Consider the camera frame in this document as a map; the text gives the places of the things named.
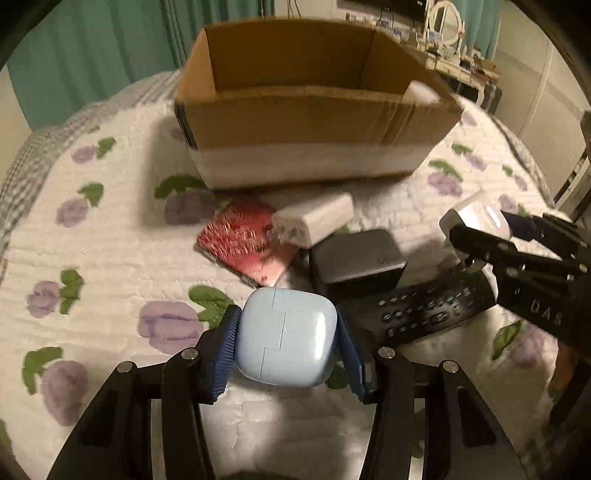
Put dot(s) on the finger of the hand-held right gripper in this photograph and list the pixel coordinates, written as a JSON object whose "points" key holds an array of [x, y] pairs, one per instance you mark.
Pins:
{"points": [[489, 254], [521, 226]]}

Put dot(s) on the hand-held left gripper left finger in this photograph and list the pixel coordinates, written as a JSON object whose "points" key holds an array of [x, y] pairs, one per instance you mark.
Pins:
{"points": [[225, 351]]}

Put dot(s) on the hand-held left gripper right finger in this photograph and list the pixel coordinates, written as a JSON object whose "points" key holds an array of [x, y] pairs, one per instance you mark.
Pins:
{"points": [[354, 355]]}

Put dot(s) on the white rounded device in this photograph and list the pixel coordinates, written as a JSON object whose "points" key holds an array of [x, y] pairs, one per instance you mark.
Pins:
{"points": [[475, 214]]}

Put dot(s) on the light blue earbuds case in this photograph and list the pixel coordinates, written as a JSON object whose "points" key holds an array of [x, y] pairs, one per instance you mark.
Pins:
{"points": [[282, 337]]}

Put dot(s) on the cardboard box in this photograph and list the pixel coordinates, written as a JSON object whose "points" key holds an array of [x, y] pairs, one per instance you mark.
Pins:
{"points": [[304, 101]]}

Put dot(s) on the black remote control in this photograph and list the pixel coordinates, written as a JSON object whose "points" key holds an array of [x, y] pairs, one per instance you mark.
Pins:
{"points": [[425, 309]]}

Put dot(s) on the dark grey case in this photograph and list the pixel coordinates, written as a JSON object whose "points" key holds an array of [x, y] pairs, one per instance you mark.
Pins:
{"points": [[355, 261]]}

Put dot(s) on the red patterned booklet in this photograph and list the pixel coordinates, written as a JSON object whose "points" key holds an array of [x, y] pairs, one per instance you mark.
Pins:
{"points": [[244, 244]]}

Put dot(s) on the black suitcase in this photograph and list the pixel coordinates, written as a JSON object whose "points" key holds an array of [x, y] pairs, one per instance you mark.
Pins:
{"points": [[492, 98]]}

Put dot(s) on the white charger plug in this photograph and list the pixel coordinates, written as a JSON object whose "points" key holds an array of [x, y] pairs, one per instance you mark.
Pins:
{"points": [[311, 220]]}

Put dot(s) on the white floral quilt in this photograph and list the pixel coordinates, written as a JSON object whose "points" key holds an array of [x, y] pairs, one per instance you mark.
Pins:
{"points": [[101, 258]]}

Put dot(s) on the white dressing table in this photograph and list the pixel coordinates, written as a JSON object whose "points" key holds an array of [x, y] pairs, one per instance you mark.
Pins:
{"points": [[461, 71]]}

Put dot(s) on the white block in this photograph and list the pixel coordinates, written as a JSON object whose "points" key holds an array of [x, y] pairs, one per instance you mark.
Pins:
{"points": [[419, 94]]}

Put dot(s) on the white vanity mirror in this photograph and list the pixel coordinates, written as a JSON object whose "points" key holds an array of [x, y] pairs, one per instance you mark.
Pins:
{"points": [[444, 23]]}

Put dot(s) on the green curtain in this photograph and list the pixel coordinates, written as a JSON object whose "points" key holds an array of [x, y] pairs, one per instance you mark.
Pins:
{"points": [[101, 50]]}

